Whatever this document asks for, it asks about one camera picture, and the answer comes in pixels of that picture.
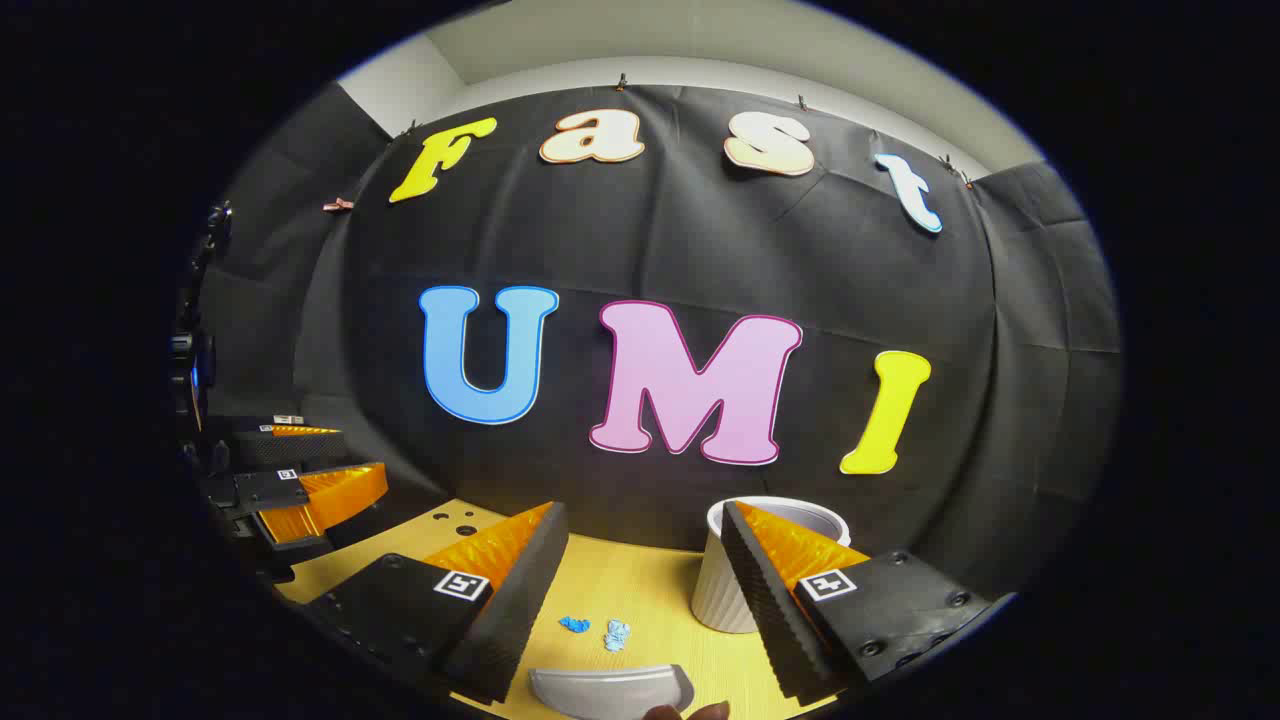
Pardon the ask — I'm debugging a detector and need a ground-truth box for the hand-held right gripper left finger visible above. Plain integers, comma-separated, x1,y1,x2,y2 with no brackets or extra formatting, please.
300,501,569,704

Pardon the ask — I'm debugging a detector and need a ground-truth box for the white ribbed garbage bin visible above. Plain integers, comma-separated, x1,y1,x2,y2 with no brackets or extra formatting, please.
690,495,851,634

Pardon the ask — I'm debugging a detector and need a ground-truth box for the black backdrop cloth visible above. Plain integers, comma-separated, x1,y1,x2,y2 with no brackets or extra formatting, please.
195,83,1123,611

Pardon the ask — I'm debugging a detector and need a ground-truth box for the wooden desktop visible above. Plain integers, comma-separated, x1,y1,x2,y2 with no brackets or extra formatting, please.
275,497,841,720

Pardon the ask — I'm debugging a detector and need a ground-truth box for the grey dustpan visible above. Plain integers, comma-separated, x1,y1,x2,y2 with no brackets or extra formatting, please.
528,663,695,720

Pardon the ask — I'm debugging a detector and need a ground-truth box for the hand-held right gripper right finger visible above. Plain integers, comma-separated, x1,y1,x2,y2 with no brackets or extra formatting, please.
720,500,991,706

